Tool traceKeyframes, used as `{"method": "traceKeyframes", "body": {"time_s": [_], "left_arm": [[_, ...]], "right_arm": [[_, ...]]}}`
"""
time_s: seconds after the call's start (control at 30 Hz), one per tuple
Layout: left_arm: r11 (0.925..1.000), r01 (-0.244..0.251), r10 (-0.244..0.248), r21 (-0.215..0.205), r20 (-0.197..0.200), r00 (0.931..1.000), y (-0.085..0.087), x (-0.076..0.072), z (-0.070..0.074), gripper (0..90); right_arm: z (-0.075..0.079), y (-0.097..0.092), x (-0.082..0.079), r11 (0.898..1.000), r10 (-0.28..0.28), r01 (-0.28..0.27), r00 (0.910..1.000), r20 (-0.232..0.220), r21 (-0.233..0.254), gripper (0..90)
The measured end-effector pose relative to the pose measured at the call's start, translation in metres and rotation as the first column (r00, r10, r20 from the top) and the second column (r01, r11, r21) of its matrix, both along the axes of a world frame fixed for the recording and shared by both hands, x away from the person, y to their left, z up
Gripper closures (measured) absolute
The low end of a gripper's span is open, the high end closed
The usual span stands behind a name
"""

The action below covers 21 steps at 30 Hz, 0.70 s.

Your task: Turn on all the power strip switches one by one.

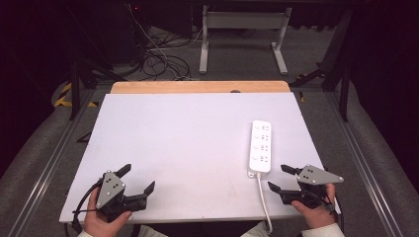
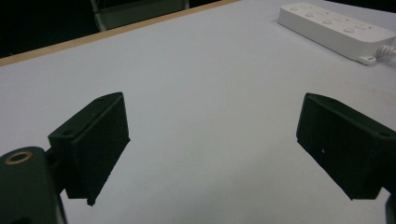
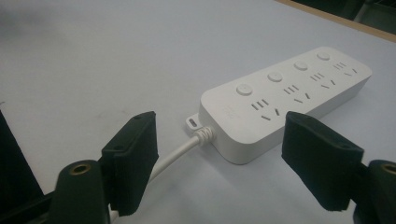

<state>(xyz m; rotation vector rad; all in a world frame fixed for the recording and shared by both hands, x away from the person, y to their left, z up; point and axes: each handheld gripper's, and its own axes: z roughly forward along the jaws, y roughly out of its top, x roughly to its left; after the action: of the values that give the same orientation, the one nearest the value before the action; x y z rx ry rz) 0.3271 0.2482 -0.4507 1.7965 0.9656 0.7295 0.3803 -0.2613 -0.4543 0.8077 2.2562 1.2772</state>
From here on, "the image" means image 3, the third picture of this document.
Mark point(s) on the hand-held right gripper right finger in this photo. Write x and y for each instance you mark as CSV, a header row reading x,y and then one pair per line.
x,y
320,158

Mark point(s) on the white power strip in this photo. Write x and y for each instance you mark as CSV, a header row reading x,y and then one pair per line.
x,y
280,102

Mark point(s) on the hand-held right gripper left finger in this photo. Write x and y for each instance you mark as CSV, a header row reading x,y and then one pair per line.
x,y
130,161

